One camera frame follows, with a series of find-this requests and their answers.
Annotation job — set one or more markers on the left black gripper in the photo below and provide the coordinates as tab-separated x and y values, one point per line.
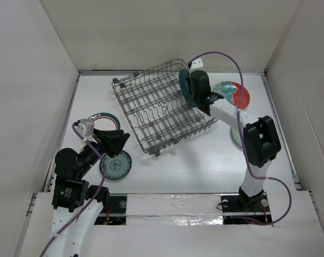
115	140

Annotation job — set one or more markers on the white plate with green rim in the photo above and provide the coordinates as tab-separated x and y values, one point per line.
105	115

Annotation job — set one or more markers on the small blue patterned plate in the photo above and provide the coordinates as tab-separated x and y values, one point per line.
116	167

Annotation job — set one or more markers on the dark teal scalloped plate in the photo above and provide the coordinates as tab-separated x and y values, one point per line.
185	87

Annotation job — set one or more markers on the light green floral plate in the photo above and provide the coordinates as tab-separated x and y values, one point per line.
236	136

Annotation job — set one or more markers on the red and teal floral plate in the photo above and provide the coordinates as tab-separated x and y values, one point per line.
232	92

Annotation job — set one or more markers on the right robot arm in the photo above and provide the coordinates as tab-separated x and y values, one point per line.
260	140

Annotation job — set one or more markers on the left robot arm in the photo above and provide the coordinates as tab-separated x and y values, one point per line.
75	203

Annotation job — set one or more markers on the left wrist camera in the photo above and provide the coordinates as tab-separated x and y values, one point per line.
85	127

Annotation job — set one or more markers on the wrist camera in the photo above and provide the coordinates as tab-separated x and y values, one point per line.
196	64
85	127

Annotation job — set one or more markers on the grey wire dish rack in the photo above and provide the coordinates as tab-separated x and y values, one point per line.
156	109

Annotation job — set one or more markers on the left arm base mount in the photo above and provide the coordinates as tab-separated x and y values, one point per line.
114	213

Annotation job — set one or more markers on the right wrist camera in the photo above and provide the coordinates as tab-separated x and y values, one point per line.
196	64

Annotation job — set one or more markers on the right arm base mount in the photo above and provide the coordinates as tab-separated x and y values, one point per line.
235	213

